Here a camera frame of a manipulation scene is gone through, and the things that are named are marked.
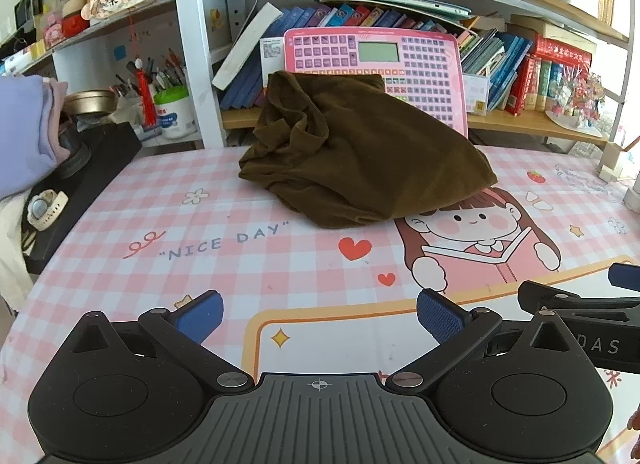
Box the pink checked cartoon table mat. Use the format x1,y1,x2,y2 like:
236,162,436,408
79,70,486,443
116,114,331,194
0,144,640,464

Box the cream cloth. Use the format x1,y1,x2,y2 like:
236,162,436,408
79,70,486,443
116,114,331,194
0,191,33,312

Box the teal flat folder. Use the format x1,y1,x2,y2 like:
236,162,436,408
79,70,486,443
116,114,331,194
307,0,472,20

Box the purple folded cloth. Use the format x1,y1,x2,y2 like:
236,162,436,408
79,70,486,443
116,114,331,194
0,75,61,200

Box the red round toy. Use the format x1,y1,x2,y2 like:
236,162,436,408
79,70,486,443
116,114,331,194
61,9,91,40

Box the row of red books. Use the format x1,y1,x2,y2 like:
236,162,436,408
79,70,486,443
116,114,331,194
505,34,593,116

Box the brown cloth garment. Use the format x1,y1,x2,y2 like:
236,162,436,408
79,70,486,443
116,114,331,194
238,70,498,229

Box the white wristwatch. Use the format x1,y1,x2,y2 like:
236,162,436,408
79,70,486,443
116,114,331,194
25,189,69,231

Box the pink folded cloth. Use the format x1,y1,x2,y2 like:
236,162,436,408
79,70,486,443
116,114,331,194
42,78,69,117

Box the grey side shelf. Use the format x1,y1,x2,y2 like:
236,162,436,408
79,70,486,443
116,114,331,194
0,0,177,76

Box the black flat case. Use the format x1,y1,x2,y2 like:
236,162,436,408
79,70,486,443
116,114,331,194
22,121,143,275

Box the white jar green lid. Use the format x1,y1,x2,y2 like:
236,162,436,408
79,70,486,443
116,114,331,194
153,86,199,140

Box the black round object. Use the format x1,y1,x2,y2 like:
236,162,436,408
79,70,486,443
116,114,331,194
56,114,93,178

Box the red tassel ornament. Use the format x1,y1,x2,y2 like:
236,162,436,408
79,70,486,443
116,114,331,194
127,57,157,127

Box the white wooden bookshelf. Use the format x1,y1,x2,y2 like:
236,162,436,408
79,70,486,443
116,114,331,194
170,0,633,151

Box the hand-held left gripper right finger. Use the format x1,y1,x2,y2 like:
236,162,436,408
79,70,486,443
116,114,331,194
385,288,576,392

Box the gold metal bowl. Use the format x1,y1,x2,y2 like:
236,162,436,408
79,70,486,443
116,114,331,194
65,89,117,119

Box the bunch of pens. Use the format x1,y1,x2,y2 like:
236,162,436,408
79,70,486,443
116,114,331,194
115,47,189,98

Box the thick white book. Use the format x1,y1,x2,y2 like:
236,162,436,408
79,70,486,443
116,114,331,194
212,2,284,91

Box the pink toy keyboard tablet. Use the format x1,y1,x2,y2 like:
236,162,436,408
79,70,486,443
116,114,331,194
282,27,469,140

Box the white card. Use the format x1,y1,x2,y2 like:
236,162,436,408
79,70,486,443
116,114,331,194
462,73,491,116

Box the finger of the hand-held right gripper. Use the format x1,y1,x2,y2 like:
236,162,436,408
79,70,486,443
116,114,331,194
517,281,640,313
608,263,640,291

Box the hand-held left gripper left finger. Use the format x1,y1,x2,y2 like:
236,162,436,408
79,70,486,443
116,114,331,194
70,289,256,392

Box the row of colourful books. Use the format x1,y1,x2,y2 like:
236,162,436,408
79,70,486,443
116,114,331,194
220,3,535,112

